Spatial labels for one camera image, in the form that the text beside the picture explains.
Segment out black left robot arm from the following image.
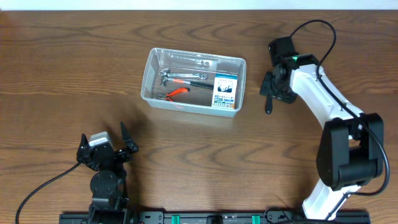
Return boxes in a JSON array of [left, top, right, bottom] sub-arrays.
[[76, 122, 139, 224]]

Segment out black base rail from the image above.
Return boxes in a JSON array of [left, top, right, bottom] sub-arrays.
[[58, 210, 371, 224]]

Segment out black yellow screwdriver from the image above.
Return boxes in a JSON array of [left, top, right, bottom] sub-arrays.
[[265, 95, 273, 114]]

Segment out blue white cardboard box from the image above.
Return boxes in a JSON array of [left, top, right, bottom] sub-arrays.
[[211, 73, 238, 110]]

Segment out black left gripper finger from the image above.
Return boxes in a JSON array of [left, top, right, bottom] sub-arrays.
[[120, 121, 139, 153], [78, 134, 90, 154]]

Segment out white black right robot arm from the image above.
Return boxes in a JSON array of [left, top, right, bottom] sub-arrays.
[[260, 52, 389, 221]]

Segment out small black orange hammer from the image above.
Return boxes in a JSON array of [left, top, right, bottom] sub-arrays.
[[160, 76, 214, 90]]

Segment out clear plastic container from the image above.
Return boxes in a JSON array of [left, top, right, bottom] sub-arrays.
[[141, 48, 246, 118]]

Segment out silver ratchet wrench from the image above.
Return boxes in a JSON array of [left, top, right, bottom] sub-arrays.
[[160, 68, 208, 80]]

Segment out red handled pliers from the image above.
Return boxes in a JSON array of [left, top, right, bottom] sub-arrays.
[[156, 87, 190, 102]]

